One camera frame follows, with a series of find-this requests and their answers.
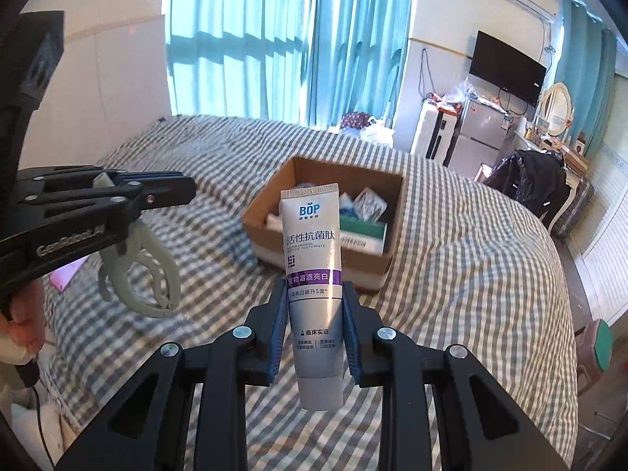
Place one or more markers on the black wall television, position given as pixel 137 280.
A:
pixel 508 66

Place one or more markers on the grey checked blanket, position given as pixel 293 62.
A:
pixel 441 304

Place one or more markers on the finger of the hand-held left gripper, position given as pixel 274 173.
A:
pixel 167 192
pixel 147 175

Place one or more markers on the silver fridge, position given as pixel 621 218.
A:
pixel 478 142

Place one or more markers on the cardboard box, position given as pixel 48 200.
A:
pixel 265 235

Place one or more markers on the white chair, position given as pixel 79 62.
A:
pixel 564 208

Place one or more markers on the brown cardboard boxes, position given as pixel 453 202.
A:
pixel 576 157

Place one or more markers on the person's left hand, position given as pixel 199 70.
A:
pixel 24 328

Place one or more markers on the pink stool with green seat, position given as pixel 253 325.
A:
pixel 598 353

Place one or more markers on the white plastic bag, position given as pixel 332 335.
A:
pixel 378 132

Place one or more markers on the green and white medicine box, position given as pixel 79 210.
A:
pixel 363 235

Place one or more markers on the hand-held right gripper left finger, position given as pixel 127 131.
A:
pixel 277 336

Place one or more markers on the wide turquoise curtain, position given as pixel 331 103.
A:
pixel 235 34

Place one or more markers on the oval white vanity mirror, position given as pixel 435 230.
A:
pixel 557 108

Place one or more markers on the purple floral bag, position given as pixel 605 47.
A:
pixel 354 120

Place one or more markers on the clear packet of cotton pads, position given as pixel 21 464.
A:
pixel 370 203

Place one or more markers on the grey toothpaste tube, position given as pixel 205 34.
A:
pixel 311 265

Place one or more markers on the white suitcase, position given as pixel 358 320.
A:
pixel 434 130

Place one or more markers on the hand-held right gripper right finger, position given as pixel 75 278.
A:
pixel 351 336

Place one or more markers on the white louvred wardrobe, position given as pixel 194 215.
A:
pixel 611 255

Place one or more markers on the small paper card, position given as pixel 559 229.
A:
pixel 67 277

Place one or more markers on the narrow turquoise curtain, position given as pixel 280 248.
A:
pixel 581 59

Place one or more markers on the clear plastic bag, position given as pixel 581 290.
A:
pixel 461 93

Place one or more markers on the silver suitcase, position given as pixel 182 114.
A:
pixel 576 206

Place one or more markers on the black jacket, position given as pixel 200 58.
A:
pixel 527 181

